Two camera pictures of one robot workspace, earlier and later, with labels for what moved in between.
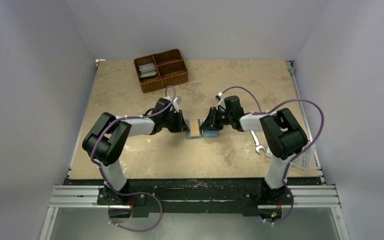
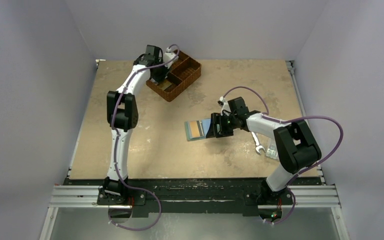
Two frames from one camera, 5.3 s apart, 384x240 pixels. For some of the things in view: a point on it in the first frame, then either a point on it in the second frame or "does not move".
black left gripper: (180, 125) to (161, 79)
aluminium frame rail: (68, 196) does not move
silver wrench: (258, 146) does not move
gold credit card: (194, 127) does not move
